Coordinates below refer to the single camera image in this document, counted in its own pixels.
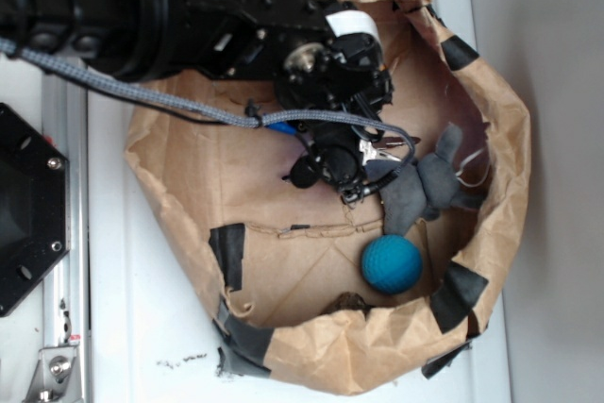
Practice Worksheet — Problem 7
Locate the brown pine cone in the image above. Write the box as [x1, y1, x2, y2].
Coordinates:
[323, 292, 373, 314]

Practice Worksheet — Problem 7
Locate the black octagonal mount plate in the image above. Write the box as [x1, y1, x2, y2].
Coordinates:
[1, 103, 69, 317]

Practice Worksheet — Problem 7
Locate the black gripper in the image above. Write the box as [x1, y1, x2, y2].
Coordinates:
[181, 0, 383, 80]

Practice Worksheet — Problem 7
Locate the metal corner bracket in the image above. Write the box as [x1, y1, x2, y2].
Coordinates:
[23, 345, 84, 403]

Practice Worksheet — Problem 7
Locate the grey plush toy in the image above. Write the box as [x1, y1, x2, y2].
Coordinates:
[379, 124, 485, 236]

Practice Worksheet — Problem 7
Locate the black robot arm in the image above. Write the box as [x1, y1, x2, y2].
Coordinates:
[1, 0, 383, 82]

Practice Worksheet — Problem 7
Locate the grey braided cable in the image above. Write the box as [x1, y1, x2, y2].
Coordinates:
[0, 37, 421, 173]

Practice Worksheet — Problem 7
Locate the brown paper bag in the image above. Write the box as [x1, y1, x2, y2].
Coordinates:
[125, 0, 530, 395]

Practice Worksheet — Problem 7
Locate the aluminium extrusion rail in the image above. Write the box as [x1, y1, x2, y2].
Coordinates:
[24, 76, 92, 402]

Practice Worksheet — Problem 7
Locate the teal crocheted ball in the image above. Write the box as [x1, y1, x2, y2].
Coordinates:
[361, 235, 423, 294]

